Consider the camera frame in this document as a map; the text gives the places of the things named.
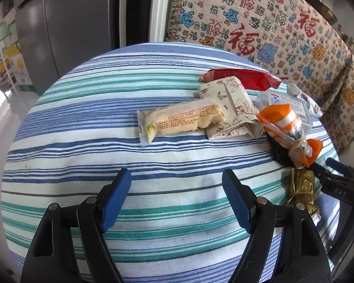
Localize clear plastic box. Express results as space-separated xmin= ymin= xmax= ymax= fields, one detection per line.
xmin=255 ymin=82 xmax=323 ymax=130

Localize striped tablecloth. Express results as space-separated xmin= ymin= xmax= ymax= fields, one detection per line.
xmin=0 ymin=42 xmax=341 ymax=283

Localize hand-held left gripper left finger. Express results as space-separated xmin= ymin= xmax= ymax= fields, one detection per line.
xmin=20 ymin=168 xmax=132 ymax=283

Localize black door frame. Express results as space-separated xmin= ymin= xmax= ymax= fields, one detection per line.
xmin=109 ymin=0 xmax=163 ymax=49

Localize wide printed blanket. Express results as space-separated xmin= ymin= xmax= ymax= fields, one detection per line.
xmin=164 ymin=0 xmax=354 ymax=107

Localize orange white plastic packet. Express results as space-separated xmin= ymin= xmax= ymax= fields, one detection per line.
xmin=258 ymin=104 xmax=323 ymax=168

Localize narrow printed blanket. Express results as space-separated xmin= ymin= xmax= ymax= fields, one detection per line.
xmin=319 ymin=56 xmax=354 ymax=154

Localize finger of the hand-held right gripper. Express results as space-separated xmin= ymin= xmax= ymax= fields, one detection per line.
xmin=325 ymin=157 xmax=354 ymax=180
xmin=309 ymin=166 xmax=354 ymax=204

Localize red snack packet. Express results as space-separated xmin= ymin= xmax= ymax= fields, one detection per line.
xmin=199 ymin=68 xmax=282 ymax=90

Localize floral paper carton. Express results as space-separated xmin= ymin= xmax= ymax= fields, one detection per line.
xmin=198 ymin=76 xmax=264 ymax=140

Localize wok with lid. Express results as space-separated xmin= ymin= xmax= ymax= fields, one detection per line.
xmin=295 ymin=0 xmax=339 ymax=26

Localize yellow green cardboard box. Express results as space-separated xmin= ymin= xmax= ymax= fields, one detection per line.
xmin=4 ymin=43 xmax=33 ymax=92

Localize grey refrigerator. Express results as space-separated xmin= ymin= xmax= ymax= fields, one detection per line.
xmin=13 ymin=0 xmax=121 ymax=95

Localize gold foil wrapper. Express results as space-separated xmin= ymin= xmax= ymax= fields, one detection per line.
xmin=284 ymin=167 xmax=320 ymax=216

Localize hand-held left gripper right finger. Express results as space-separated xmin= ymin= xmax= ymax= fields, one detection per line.
xmin=221 ymin=169 xmax=333 ymax=283

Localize steel pot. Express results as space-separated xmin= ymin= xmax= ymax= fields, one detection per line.
xmin=338 ymin=25 xmax=354 ymax=57

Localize white tiered rack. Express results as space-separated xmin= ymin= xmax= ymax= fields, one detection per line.
xmin=0 ymin=18 xmax=21 ymax=95

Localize cream cake packet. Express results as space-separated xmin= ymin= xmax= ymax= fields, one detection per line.
xmin=136 ymin=99 xmax=227 ymax=147

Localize black mesh pad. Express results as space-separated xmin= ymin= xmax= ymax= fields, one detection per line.
xmin=267 ymin=134 xmax=295 ymax=166

